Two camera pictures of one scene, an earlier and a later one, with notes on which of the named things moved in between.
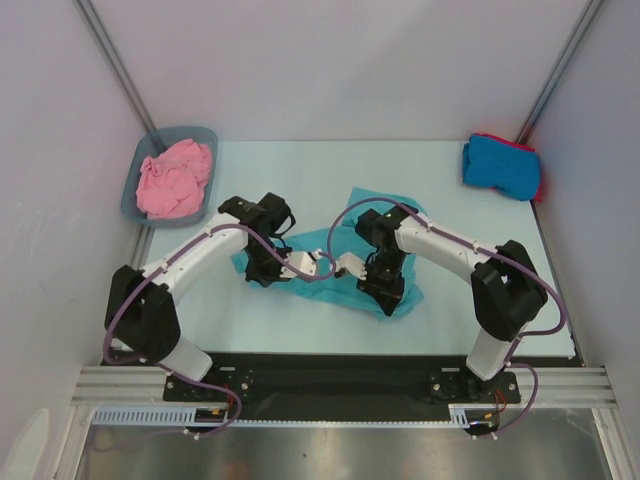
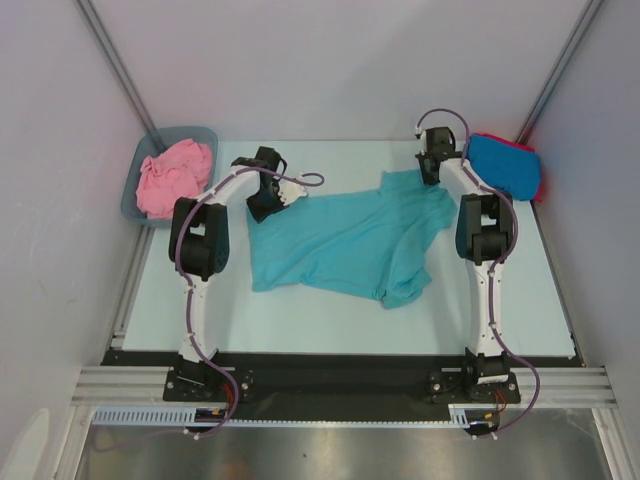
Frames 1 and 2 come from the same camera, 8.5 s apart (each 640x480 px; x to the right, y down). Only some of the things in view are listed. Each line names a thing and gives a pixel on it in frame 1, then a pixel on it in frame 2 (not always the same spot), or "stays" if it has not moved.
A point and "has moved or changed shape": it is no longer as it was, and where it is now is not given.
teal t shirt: [327, 246] has moved or changed shape
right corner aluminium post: [583, 23] stays
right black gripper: [382, 288] -> [430, 170]
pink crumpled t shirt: [171, 183] stays
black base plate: [346, 385] stays
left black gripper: [263, 278] -> [261, 215]
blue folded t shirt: [489, 162] stays
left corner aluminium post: [96, 27] stays
